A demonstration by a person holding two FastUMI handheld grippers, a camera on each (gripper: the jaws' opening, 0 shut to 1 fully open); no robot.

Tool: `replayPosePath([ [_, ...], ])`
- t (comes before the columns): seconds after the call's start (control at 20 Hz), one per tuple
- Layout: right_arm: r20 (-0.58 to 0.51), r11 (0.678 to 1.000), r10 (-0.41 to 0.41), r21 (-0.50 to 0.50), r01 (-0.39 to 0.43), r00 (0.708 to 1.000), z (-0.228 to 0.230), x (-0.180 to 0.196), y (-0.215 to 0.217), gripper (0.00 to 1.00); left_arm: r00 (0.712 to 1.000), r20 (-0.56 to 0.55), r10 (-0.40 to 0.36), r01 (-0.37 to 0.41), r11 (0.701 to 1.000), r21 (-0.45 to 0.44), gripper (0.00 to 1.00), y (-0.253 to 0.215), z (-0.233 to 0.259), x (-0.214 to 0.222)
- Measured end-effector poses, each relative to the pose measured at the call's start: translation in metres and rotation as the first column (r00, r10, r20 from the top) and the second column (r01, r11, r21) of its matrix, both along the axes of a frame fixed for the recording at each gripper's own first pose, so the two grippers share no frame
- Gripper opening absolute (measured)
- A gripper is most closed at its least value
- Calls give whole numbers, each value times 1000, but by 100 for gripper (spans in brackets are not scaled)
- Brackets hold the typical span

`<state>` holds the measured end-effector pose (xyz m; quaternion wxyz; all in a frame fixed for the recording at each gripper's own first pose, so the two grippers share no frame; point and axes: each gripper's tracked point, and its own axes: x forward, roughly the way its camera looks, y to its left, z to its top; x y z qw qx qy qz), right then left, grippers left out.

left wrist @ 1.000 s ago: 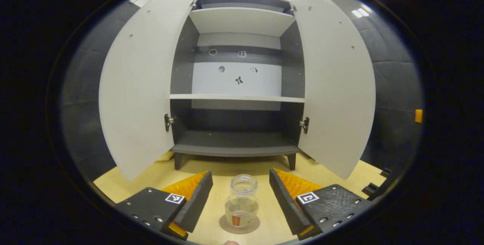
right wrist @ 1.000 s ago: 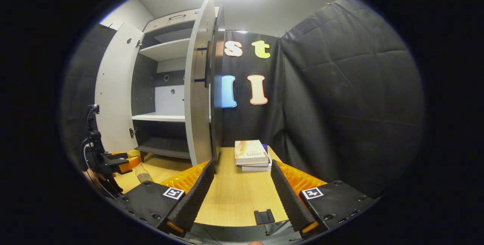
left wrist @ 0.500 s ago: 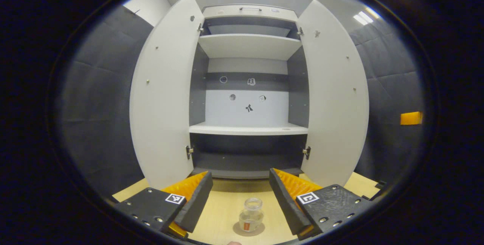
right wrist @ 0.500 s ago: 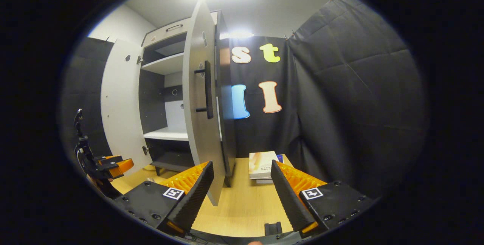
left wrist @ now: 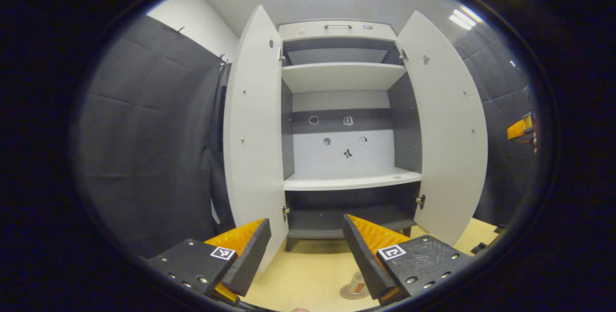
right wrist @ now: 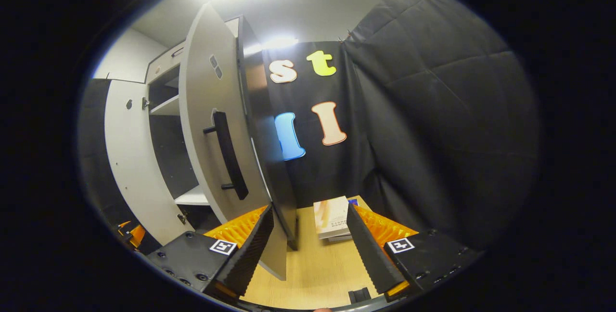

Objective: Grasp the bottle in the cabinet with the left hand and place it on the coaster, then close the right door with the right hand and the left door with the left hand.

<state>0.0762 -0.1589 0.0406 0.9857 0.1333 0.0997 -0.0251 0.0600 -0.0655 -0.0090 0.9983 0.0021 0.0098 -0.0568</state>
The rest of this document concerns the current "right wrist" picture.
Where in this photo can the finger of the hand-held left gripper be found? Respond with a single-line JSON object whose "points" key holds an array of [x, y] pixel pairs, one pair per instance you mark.
{"points": [[137, 235]]}

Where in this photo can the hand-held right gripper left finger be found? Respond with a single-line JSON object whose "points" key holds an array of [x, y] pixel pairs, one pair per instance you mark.
{"points": [[248, 249]]}

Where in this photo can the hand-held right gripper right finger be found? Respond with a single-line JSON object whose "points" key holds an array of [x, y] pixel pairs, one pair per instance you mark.
{"points": [[370, 254]]}

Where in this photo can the grey white cabinet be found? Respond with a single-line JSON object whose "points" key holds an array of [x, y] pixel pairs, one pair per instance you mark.
{"points": [[260, 124]]}

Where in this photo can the small black flat object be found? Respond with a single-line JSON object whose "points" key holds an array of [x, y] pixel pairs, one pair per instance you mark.
{"points": [[358, 295]]}

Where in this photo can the white book blue corner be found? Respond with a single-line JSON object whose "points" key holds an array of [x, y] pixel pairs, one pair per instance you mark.
{"points": [[353, 201]]}

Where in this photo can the black backdrop cloth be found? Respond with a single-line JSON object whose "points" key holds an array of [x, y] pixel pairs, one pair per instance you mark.
{"points": [[433, 110]]}

